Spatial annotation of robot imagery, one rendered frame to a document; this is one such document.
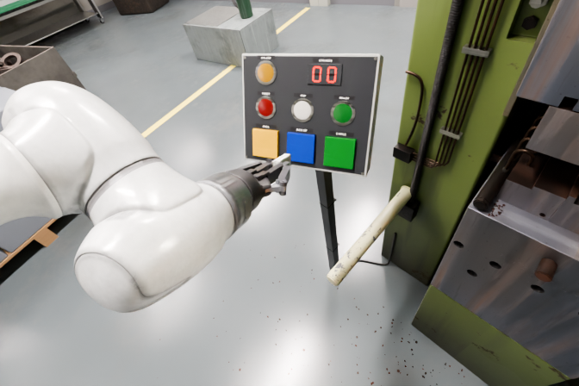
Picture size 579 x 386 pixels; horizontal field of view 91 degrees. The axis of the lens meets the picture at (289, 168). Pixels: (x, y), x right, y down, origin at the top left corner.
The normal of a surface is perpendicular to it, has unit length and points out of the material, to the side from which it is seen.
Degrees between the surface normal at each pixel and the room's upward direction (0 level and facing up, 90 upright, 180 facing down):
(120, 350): 0
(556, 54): 90
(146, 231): 37
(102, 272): 51
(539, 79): 90
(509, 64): 90
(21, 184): 63
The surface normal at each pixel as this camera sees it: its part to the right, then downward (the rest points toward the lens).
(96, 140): 0.42, -0.47
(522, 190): -0.70, 0.59
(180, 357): -0.16, -0.68
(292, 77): -0.37, 0.29
